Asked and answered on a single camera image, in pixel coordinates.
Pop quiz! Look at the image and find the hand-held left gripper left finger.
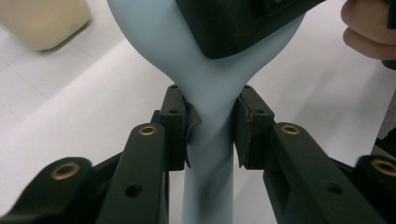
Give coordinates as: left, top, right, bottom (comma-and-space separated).
150, 83, 204, 172

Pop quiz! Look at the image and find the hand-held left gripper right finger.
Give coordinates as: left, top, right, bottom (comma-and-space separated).
233, 84, 276, 171

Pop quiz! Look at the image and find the light blue hairbrush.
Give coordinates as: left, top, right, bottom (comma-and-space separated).
106, 0, 307, 224

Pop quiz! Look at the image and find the dark grey object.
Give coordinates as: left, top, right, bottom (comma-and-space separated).
372, 90, 396, 156

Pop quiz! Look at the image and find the cream plastic container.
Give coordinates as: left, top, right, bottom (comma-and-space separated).
0, 0, 92, 51

